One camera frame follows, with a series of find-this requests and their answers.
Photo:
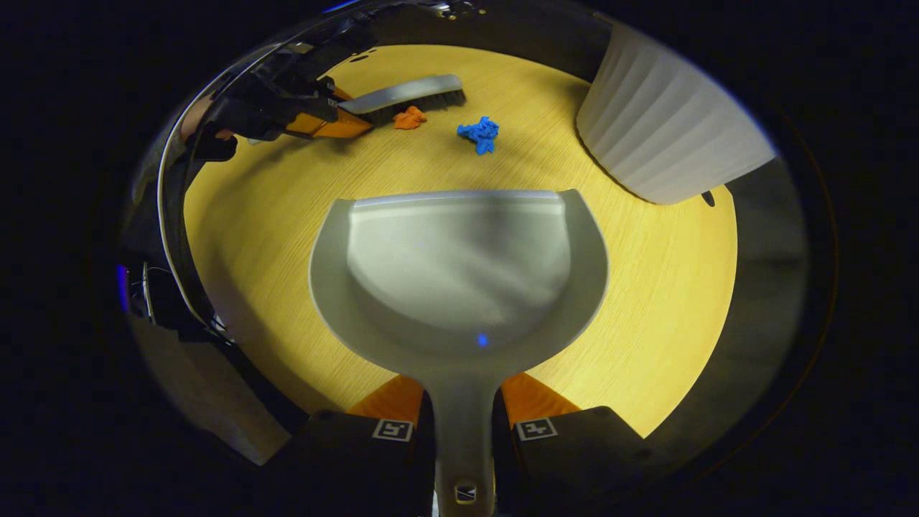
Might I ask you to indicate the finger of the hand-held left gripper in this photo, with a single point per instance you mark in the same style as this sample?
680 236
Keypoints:
327 123
327 90

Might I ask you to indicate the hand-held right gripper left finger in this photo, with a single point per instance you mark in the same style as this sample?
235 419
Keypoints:
359 467

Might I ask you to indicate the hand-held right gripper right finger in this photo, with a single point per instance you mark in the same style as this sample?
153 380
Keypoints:
567 467

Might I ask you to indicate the white ribbed garbage bin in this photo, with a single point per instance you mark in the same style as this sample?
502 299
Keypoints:
668 122

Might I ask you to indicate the grey dustpan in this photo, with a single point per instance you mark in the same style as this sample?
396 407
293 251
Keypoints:
459 273

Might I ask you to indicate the small grey broom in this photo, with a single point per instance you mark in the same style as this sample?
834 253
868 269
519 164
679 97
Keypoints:
409 93

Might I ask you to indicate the blue paper trash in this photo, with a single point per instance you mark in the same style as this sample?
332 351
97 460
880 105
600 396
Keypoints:
479 134

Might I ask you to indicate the orange paper trash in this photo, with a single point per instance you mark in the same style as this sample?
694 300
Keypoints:
409 118

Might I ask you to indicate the wooden desktop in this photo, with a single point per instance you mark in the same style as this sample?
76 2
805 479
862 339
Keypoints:
273 215

